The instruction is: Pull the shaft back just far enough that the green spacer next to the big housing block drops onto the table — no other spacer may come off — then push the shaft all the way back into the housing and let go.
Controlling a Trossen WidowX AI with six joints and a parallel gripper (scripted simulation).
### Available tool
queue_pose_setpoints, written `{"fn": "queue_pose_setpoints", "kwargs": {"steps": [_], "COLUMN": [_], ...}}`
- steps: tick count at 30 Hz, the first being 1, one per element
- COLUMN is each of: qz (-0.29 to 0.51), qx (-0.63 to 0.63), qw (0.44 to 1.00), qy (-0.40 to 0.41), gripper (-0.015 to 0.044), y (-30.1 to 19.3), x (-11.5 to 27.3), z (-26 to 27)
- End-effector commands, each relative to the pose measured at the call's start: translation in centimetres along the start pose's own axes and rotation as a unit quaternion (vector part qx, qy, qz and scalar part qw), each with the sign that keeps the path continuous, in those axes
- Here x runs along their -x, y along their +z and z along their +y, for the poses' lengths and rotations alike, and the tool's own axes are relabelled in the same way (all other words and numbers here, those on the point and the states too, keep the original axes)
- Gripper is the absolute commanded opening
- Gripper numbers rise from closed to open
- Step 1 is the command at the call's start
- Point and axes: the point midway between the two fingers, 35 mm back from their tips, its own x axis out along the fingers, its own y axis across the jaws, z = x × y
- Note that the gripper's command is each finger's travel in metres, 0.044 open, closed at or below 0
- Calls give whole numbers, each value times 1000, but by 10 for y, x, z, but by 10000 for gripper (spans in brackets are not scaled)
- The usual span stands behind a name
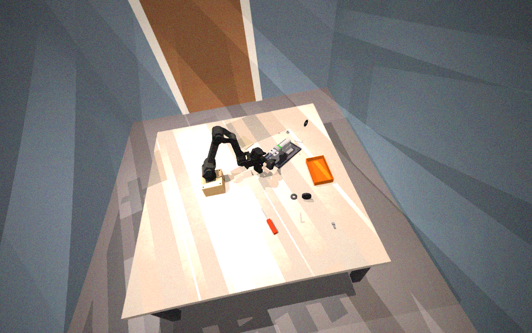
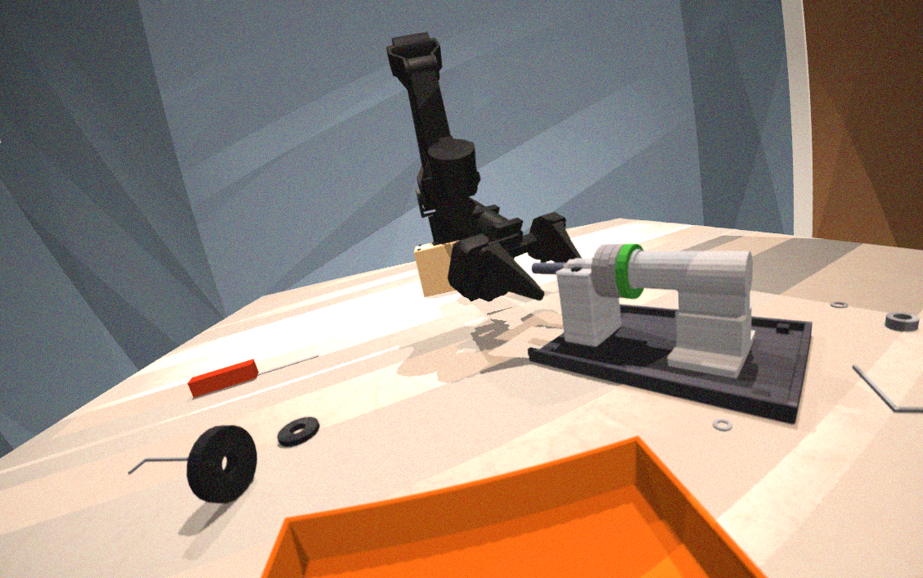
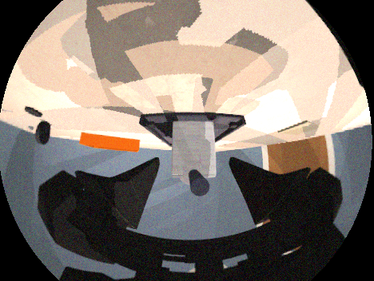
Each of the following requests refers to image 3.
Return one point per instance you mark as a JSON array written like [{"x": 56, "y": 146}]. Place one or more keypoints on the grey metal shaft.
[{"x": 198, "y": 184}]

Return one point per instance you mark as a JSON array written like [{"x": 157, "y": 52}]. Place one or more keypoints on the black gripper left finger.
[{"x": 126, "y": 193}]

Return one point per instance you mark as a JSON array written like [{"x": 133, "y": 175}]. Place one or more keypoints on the black rubber washer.
[{"x": 32, "y": 111}]

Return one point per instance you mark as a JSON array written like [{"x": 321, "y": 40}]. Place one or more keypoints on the black disc with centre hole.
[{"x": 43, "y": 132}]

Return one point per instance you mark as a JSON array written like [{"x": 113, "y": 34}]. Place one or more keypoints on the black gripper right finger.
[{"x": 263, "y": 190}]

